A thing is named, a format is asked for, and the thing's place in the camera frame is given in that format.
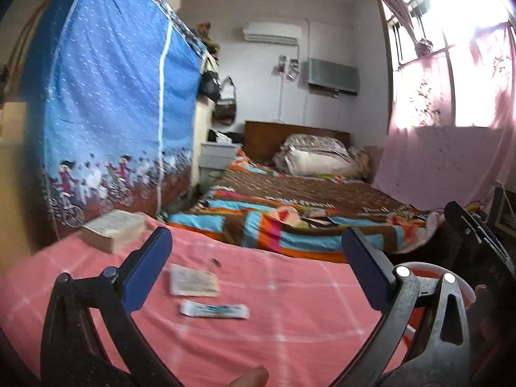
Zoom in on thick paperback book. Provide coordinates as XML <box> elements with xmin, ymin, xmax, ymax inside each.
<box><xmin>80</xmin><ymin>210</ymin><xmax>147</xmax><ymax>254</ymax></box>

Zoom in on pink curtain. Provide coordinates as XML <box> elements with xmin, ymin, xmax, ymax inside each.
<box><xmin>373</xmin><ymin>0</ymin><xmax>515</xmax><ymax>210</ymax></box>

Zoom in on dark shoulder bag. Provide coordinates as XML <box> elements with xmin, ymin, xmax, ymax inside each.
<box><xmin>213</xmin><ymin>76</ymin><xmax>237</xmax><ymax>126</ymax></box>

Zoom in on wooden shelf unit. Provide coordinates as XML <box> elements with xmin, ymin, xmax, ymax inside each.
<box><xmin>488</xmin><ymin>184</ymin><xmax>516</xmax><ymax>238</ymax></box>

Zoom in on flat beige paper packet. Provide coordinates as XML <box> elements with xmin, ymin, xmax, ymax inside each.
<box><xmin>169</xmin><ymin>264</ymin><xmax>220</xmax><ymax>298</ymax></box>

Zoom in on right hand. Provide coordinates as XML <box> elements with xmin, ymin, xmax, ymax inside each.
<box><xmin>467</xmin><ymin>284</ymin><xmax>499</xmax><ymax>342</ymax></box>

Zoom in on white blue flat wrapper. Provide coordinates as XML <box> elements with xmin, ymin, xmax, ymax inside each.
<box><xmin>179</xmin><ymin>300</ymin><xmax>250</xmax><ymax>320</ymax></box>

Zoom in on orange trash bucket white rim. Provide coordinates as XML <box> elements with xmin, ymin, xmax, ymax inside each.
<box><xmin>402</xmin><ymin>261</ymin><xmax>477</xmax><ymax>348</ymax></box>

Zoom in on wall mounted television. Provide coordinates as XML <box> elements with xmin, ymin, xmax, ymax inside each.
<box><xmin>308</xmin><ymin>58</ymin><xmax>360</xmax><ymax>95</ymax></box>

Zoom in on black handbag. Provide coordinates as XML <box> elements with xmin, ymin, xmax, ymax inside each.
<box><xmin>199</xmin><ymin>70</ymin><xmax>221</xmax><ymax>102</ymax></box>

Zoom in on white pillow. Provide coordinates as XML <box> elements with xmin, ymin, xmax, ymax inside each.
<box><xmin>284</xmin><ymin>146</ymin><xmax>363</xmax><ymax>178</ymax></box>

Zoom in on left hand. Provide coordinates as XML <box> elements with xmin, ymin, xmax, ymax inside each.
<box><xmin>227</xmin><ymin>366</ymin><xmax>269</xmax><ymax>387</ymax></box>

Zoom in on pink plaid bed cover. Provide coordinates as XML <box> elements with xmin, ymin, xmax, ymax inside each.
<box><xmin>1</xmin><ymin>219</ymin><xmax>381</xmax><ymax>386</ymax></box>

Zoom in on grey nightstand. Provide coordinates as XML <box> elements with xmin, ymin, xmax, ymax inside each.
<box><xmin>199</xmin><ymin>142</ymin><xmax>241</xmax><ymax>188</ymax></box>

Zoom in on wooden headboard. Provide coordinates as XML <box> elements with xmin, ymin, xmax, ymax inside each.
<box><xmin>242</xmin><ymin>121</ymin><xmax>351</xmax><ymax>164</ymax></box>

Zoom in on white air conditioner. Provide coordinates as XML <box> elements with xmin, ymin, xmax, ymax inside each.
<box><xmin>243</xmin><ymin>21</ymin><xmax>302</xmax><ymax>45</ymax></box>

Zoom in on blue fabric wardrobe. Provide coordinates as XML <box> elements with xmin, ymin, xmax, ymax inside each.
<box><xmin>19</xmin><ymin>0</ymin><xmax>205</xmax><ymax>238</ymax></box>

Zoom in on colourful striped blanket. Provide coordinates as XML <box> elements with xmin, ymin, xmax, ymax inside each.
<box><xmin>168</xmin><ymin>151</ymin><xmax>444</xmax><ymax>263</ymax></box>

